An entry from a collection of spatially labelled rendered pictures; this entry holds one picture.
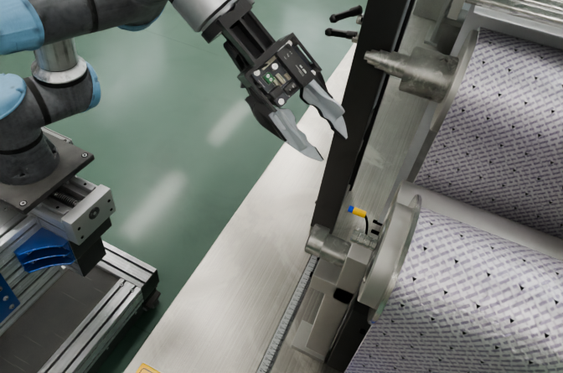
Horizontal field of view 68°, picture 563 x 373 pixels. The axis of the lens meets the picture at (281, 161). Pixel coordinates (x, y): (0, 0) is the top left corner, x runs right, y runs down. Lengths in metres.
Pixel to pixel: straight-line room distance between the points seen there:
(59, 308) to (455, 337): 1.42
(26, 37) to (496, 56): 0.52
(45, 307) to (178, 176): 0.91
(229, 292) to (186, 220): 1.26
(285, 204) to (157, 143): 1.57
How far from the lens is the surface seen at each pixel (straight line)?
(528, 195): 0.63
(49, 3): 0.53
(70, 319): 1.65
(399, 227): 0.44
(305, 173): 1.03
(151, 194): 2.19
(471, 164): 0.60
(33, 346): 1.65
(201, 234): 2.01
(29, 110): 1.09
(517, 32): 0.70
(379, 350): 0.52
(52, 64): 1.06
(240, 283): 0.84
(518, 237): 0.60
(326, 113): 0.54
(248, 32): 0.46
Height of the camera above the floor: 1.63
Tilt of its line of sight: 44 degrees down
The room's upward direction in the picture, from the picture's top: 9 degrees clockwise
